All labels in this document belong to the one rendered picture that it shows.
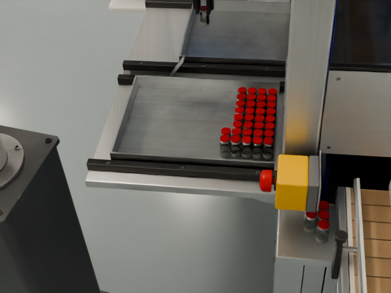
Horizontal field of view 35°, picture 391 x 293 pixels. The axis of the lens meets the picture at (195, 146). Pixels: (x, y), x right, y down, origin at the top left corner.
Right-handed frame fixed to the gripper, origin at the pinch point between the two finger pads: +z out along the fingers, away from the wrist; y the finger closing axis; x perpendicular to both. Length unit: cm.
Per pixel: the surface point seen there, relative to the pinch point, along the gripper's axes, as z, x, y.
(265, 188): 4, 54, -21
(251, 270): 102, 1, -12
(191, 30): 13.0, -8.5, 5.6
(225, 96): 14.1, 16.7, -7.9
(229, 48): 13.3, -1.8, -5.8
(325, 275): 41, 44, -34
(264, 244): 101, -10, -16
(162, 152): 14.9, 36.9, 2.4
